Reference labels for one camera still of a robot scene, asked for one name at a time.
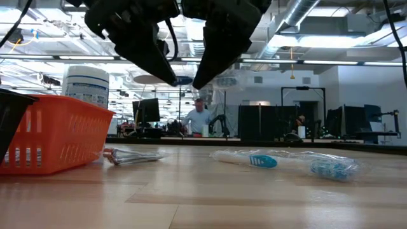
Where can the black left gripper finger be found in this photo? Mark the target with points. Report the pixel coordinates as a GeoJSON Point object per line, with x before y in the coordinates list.
{"type": "Point", "coordinates": [162, 47]}
{"type": "Point", "coordinates": [143, 54]}

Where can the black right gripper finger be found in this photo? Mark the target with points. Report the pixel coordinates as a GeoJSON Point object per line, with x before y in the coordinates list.
{"type": "Point", "coordinates": [222, 51]}

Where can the background black robot arm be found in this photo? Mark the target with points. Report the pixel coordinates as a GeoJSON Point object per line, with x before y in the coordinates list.
{"type": "Point", "coordinates": [219, 122]}
{"type": "Point", "coordinates": [175, 127]}

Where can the black computer monitor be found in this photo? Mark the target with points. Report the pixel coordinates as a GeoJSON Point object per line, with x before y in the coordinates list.
{"type": "Point", "coordinates": [146, 110]}

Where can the white wipes canister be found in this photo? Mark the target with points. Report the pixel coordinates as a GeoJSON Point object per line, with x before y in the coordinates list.
{"type": "Point", "coordinates": [86, 86]}

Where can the person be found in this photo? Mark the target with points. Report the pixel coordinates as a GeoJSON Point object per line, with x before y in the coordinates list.
{"type": "Point", "coordinates": [197, 119]}
{"type": "Point", "coordinates": [299, 124]}

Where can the white cup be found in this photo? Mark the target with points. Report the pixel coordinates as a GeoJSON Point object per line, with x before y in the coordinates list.
{"type": "Point", "coordinates": [205, 130]}

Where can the black partition panel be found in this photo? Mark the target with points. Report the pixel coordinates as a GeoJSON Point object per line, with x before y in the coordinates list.
{"type": "Point", "coordinates": [260, 124]}

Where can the long LED light bar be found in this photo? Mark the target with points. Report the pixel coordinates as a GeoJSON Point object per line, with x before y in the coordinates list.
{"type": "Point", "coordinates": [318, 62]}

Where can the bagged silver nail clipper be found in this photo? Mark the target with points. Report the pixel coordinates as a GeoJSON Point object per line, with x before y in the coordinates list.
{"type": "Point", "coordinates": [133, 156]}

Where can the orange plastic basket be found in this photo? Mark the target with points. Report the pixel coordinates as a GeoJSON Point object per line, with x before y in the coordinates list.
{"type": "Point", "coordinates": [57, 133]}

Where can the dark monitor bank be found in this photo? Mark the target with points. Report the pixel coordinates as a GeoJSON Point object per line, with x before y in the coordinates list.
{"type": "Point", "coordinates": [353, 122]}

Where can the silver ventilation duct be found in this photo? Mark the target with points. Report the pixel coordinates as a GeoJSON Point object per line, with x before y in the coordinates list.
{"type": "Point", "coordinates": [295, 12]}
{"type": "Point", "coordinates": [195, 38]}

